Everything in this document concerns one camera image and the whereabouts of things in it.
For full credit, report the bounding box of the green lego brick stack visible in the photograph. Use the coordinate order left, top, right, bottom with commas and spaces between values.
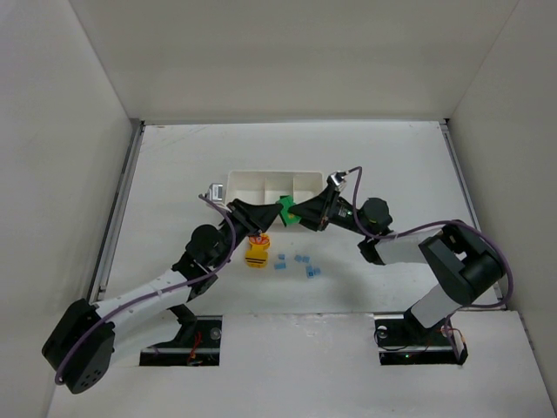
277, 195, 301, 227

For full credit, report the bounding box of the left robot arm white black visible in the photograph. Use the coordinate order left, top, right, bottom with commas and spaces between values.
42, 199, 282, 394

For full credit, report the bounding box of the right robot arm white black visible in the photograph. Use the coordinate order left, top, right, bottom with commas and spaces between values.
288, 185, 513, 339

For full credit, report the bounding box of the white divided plastic container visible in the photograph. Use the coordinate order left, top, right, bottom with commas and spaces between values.
225, 170, 325, 206

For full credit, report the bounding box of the yellow bee lego figure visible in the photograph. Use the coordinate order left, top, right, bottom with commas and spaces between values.
245, 233, 271, 268

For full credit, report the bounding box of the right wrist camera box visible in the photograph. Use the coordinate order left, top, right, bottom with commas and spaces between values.
326, 171, 350, 192

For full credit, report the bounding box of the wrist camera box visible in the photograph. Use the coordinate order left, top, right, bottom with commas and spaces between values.
326, 171, 350, 192
205, 183, 225, 204

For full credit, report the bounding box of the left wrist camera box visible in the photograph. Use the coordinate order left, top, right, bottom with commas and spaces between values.
205, 183, 225, 204

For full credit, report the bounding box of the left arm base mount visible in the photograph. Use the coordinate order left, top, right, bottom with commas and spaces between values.
139, 305, 223, 367

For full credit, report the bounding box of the right aluminium rail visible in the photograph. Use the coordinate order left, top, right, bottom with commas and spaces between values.
439, 118, 481, 232

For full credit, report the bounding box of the aluminium rail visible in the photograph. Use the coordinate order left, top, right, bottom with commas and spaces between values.
85, 118, 145, 303
439, 118, 481, 232

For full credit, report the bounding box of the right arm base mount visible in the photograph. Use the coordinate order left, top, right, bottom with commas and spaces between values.
373, 315, 469, 366

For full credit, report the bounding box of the left aluminium rail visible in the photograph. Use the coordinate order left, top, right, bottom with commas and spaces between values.
85, 118, 145, 303

